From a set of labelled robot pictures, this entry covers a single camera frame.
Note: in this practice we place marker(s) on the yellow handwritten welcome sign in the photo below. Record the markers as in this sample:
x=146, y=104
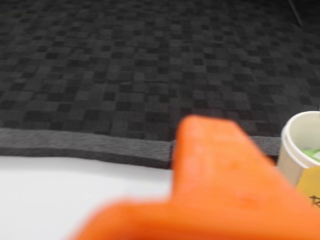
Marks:
x=310, y=190

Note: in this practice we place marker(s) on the orange fixed gripper finger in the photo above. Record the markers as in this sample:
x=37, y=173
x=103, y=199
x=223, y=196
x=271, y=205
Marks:
x=212, y=187

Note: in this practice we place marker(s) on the paper cup with green label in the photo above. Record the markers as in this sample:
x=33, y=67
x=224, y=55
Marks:
x=297, y=150

